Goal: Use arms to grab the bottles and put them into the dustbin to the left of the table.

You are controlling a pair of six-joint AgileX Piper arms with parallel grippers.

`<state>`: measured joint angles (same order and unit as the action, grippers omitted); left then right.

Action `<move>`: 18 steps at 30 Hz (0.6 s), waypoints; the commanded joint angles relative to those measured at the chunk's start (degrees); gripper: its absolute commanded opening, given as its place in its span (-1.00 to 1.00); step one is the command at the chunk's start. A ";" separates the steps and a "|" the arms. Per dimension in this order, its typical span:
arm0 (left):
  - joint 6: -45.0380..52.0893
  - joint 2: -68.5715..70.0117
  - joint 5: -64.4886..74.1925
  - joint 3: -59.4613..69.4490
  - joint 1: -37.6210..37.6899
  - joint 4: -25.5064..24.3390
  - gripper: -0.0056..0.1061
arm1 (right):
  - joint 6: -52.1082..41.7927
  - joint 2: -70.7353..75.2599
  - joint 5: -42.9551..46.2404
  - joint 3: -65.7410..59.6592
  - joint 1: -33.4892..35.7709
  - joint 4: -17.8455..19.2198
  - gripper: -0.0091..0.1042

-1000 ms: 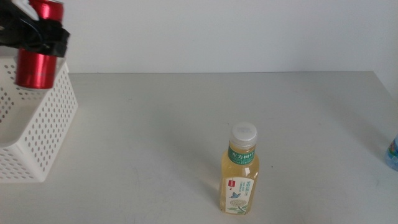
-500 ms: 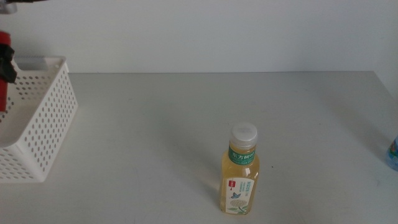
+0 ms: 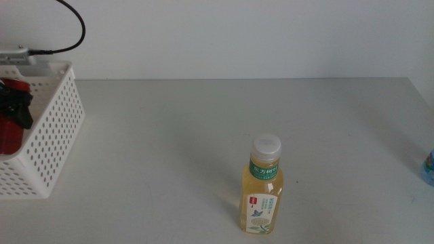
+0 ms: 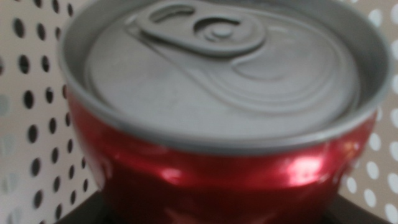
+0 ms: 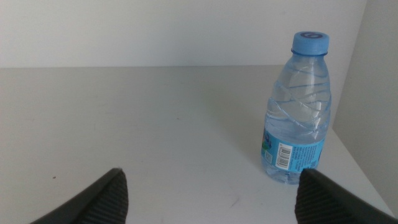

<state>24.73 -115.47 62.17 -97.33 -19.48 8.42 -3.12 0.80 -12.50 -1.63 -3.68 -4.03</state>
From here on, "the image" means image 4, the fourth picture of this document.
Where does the red soda can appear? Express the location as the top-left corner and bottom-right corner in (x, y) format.
(57, 0), (394, 224)

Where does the white perforated plastic basket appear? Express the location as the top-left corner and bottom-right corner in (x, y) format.
(0, 0), (398, 224)

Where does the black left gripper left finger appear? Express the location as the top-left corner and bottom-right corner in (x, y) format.
(55, 190), (109, 224)

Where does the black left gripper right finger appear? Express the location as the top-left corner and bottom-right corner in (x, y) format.
(323, 194), (389, 224)

